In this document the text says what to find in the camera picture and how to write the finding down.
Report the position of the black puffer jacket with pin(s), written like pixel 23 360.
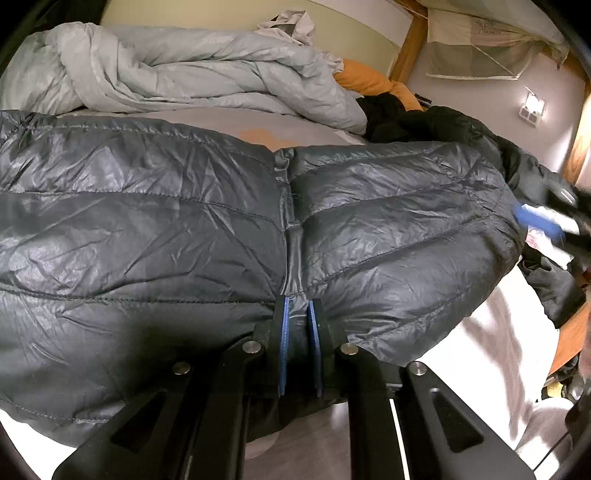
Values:
pixel 138 230

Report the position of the dark green padded jacket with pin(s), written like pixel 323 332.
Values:
pixel 461 127

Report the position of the white wall socket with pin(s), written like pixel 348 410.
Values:
pixel 531 108

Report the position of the translucent umbrella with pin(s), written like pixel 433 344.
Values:
pixel 489 41

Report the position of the light grey duvet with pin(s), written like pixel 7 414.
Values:
pixel 184 69

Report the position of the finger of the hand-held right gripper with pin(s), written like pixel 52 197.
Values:
pixel 538 219

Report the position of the pale pink cloth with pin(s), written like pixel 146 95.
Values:
pixel 538 241

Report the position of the crumpled lilac cloth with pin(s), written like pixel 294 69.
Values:
pixel 286 27

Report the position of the wooden post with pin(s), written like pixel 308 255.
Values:
pixel 578 143
pixel 408 50

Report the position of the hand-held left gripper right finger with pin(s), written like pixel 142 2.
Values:
pixel 316 350

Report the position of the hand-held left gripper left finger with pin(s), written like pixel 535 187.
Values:
pixel 282 346

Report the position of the orange pillow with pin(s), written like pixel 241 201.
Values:
pixel 369 81

